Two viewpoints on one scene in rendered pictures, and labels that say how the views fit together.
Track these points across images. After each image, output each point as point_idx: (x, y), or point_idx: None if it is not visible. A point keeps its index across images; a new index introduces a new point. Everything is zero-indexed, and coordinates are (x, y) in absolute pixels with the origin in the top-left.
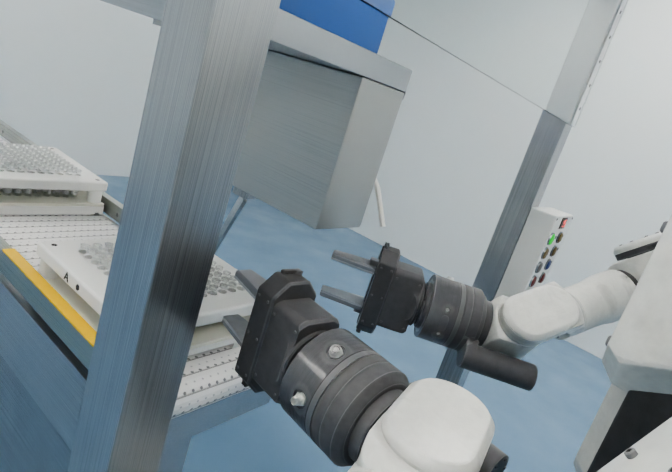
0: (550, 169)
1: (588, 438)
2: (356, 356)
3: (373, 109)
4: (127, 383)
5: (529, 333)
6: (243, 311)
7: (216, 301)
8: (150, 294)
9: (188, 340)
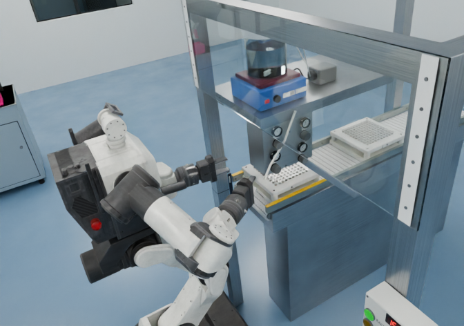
0: (398, 258)
1: None
2: (184, 166)
3: (253, 129)
4: None
5: (204, 215)
6: (262, 186)
7: (262, 179)
8: (205, 146)
9: None
